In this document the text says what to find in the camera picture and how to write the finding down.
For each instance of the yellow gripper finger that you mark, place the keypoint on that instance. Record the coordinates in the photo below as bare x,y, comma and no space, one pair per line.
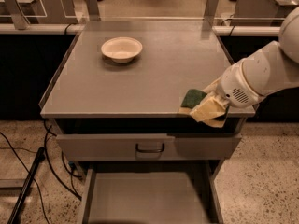
212,87
210,108

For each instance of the green and yellow sponge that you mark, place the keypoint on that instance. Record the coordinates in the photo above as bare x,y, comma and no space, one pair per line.
193,98

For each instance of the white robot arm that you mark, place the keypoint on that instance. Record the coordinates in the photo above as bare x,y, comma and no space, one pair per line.
272,68

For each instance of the grey open middle drawer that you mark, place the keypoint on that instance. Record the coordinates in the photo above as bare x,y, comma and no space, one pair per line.
149,194

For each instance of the grey metal drawer cabinet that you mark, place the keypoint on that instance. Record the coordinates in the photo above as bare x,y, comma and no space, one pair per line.
91,94

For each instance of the grey top drawer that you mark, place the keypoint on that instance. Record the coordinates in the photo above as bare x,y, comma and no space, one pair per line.
121,147

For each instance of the white bowl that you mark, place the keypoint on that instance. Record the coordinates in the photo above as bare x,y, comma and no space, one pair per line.
121,49

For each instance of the black bar on floor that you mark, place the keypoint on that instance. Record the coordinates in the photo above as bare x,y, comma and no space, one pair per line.
14,217

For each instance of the white horizontal rail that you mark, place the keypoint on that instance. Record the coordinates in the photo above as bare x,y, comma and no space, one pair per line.
59,29

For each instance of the black drawer handle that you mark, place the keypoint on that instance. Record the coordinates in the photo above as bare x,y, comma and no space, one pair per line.
148,149

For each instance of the right grey metal post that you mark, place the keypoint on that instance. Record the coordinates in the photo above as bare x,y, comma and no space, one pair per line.
210,9

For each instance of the grey metal post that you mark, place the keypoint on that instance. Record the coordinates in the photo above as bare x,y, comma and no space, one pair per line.
210,9
18,19
93,11

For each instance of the middle grey metal post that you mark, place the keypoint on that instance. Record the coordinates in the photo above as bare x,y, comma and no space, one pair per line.
93,11

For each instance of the left grey metal post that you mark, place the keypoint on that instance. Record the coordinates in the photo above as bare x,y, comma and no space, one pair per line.
18,19

